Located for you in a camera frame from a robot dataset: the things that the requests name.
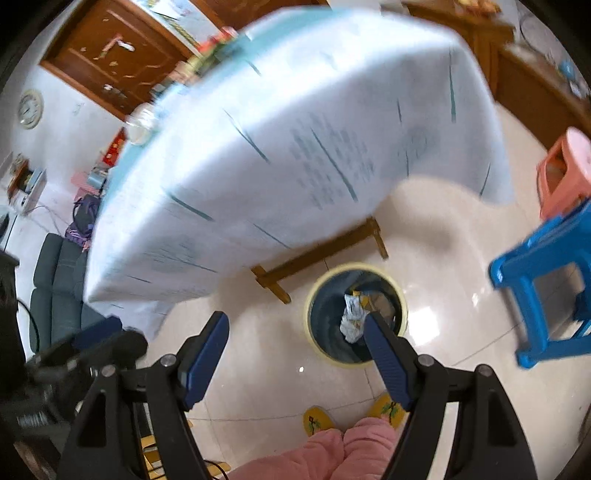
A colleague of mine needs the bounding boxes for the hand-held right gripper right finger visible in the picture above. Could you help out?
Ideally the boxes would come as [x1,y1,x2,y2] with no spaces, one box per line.
[364,311,539,480]

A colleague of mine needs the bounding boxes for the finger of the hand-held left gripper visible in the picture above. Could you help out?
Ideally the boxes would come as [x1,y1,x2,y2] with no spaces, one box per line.
[83,330,148,374]
[28,316,123,377]

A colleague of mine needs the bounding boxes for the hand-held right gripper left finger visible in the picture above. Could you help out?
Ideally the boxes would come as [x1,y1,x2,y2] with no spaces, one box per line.
[58,311,230,480]

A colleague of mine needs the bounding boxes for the white tissue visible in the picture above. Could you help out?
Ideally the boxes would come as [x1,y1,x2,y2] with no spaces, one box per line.
[340,295,370,343]

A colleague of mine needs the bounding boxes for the yellow rimmed trash bin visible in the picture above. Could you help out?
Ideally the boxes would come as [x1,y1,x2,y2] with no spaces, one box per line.
[305,263,409,367]

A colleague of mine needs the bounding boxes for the yellow slipper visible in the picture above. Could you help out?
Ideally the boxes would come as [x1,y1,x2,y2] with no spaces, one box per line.
[302,405,339,437]
[372,393,409,430]

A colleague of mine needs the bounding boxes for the dark green sofa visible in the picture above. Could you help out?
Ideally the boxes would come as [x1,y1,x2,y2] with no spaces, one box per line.
[28,233,112,356]

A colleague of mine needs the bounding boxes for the person's pink trousers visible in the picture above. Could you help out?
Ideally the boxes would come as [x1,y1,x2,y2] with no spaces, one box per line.
[226,416,407,480]

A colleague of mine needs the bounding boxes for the purple bag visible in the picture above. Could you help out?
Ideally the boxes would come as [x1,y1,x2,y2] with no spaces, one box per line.
[65,196,100,245]

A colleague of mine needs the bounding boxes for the blue plastic stool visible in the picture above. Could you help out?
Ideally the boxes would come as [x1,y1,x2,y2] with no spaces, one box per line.
[489,196,591,369]

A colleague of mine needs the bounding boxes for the red cardboard box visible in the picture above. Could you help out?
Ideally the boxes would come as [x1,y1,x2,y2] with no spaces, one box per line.
[102,129,127,167]

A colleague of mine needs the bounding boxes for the tree print tablecloth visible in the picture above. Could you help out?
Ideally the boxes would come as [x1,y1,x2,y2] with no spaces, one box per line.
[83,7,515,342]

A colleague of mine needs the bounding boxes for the pink plastic stool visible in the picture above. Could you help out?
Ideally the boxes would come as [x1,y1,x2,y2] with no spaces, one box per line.
[537,128,591,221]

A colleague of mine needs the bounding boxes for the brown wooden door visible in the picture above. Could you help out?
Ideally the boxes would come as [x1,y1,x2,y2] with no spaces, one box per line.
[39,0,195,121]

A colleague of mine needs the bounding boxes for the long wooden cabinet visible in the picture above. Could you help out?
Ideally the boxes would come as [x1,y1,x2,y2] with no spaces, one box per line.
[496,44,591,153]

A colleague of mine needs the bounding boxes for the low wooden cabinet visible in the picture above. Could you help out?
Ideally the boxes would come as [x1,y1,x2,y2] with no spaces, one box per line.
[402,0,515,102]

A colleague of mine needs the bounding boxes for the black cable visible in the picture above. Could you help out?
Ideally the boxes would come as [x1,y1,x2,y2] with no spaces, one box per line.
[143,445,232,476]

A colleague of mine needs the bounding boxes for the round wall clock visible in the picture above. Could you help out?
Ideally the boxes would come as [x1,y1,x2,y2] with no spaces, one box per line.
[18,89,44,130]

